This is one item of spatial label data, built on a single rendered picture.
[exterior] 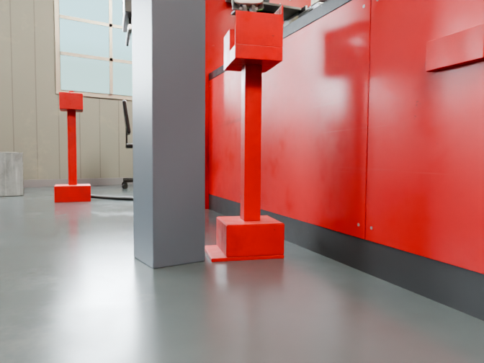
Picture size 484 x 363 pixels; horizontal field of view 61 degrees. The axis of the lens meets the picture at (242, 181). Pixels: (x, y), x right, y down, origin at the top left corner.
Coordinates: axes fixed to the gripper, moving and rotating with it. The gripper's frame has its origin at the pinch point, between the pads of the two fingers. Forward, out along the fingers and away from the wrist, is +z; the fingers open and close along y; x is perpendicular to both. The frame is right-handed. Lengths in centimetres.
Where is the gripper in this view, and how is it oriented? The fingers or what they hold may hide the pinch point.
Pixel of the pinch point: (248, 21)
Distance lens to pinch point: 146.6
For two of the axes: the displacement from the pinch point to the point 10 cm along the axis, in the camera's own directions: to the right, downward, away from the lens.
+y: -9.7, 0.9, -2.2
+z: 0.7, 9.9, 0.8
